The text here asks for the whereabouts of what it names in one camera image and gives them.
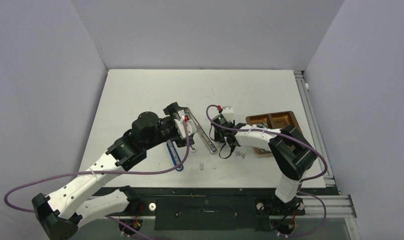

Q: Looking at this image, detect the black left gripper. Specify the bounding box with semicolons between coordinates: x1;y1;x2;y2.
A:
143;104;194;151

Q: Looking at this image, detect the silver black stapler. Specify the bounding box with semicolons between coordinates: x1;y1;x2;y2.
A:
184;107;218;155

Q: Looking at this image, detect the blue stapler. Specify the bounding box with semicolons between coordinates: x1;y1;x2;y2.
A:
166;140;184;172

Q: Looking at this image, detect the brown plastic divided tray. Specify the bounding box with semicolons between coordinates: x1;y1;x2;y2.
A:
245;110;304;156

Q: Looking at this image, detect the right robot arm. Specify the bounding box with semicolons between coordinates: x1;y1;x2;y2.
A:
211;114;318;214

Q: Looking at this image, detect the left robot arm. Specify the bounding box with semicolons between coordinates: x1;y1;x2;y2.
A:
31;103;197;240

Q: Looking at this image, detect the pile of grey staples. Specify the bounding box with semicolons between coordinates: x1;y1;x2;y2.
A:
257;121;269;129

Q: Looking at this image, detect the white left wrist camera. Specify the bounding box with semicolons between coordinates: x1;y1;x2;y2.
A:
174;115;197;139

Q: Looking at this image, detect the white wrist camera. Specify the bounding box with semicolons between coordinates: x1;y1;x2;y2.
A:
174;115;197;139
221;106;234;116

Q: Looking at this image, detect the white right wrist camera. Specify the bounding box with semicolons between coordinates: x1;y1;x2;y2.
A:
221;106;234;116

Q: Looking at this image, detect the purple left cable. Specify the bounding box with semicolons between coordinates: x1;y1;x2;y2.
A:
3;119;192;240

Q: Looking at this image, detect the purple cable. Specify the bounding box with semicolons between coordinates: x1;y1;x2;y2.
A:
205;104;329;239
3;119;192;240

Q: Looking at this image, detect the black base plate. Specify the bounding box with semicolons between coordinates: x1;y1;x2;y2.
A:
72;187;340;232

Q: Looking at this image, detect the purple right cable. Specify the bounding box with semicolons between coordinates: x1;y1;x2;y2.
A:
205;104;329;239

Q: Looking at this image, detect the aluminium frame rail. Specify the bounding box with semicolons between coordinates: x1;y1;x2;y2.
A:
57;70;359;221

